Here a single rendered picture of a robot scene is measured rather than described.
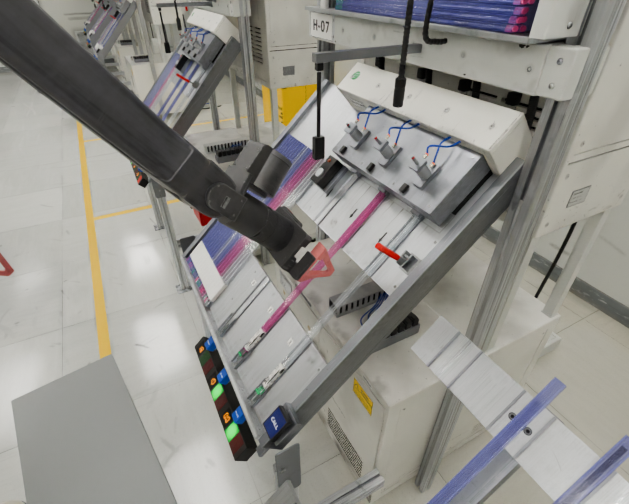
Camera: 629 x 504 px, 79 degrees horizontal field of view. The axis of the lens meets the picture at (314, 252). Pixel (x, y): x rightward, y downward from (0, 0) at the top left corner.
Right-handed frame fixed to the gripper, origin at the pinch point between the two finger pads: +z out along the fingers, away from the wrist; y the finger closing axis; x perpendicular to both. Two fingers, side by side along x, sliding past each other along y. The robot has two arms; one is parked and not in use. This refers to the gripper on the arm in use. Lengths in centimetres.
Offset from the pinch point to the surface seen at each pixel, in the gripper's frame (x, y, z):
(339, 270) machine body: 9, 39, 53
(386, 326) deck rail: 2.4, -10.3, 16.2
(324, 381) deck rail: 17.6, -10.4, 12.7
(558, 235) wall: -71, 44, 183
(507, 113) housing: -38.6, -5.6, 7.9
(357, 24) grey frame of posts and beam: -44, 39, 1
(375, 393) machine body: 21.6, -5.2, 42.8
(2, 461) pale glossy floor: 142, 66, 9
